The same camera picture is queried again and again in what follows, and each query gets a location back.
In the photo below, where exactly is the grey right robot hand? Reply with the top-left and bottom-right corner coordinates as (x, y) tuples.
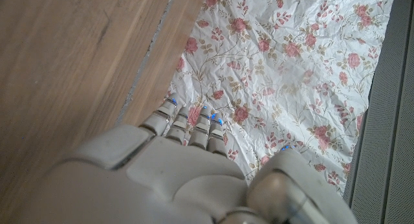
(0, 93), (360, 224)

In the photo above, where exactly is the grey tape outline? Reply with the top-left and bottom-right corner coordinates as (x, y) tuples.
(114, 0), (179, 125)

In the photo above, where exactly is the floral backdrop cloth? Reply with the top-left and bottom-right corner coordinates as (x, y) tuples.
(161, 0), (397, 197)

